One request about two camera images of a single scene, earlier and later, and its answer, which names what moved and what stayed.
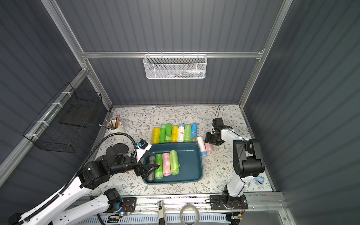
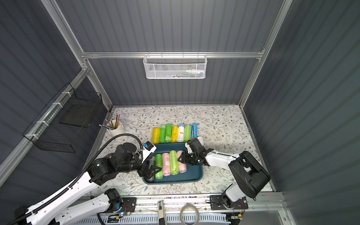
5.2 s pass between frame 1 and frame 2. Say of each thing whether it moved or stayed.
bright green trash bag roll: stayed
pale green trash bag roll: stayed
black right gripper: moved
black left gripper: stayed
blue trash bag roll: stayed
